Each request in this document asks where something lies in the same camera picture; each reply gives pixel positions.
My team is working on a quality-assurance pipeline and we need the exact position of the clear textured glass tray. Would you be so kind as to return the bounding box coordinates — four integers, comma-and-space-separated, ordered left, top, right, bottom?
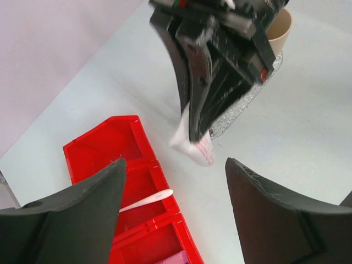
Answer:
209, 51, 283, 140

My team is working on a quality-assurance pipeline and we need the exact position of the white toothbrush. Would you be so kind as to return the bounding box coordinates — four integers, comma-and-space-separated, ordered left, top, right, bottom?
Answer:
119, 189, 173, 213

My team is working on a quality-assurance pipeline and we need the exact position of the white toothpaste tube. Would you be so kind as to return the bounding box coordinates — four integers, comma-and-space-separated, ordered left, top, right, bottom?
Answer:
169, 103, 215, 167

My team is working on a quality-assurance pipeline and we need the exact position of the beige plastic cup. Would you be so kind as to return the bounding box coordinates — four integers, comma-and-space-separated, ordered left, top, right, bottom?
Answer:
267, 8, 293, 56

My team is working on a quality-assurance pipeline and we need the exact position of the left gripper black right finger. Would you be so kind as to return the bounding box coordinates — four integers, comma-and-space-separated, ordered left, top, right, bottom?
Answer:
225, 158, 351, 263

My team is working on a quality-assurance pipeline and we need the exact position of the red plastic organizer bin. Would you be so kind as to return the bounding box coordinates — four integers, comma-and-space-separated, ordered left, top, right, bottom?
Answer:
63, 115, 202, 263

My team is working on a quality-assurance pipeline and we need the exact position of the pink toothpaste tube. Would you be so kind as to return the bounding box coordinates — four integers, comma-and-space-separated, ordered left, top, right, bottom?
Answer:
155, 250, 190, 264

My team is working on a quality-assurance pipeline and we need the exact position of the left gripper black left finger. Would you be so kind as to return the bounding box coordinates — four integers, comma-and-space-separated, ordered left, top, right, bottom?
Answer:
1, 159, 127, 263

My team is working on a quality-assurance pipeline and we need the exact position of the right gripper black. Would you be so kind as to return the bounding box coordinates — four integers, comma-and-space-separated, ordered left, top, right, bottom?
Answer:
150, 1, 288, 143

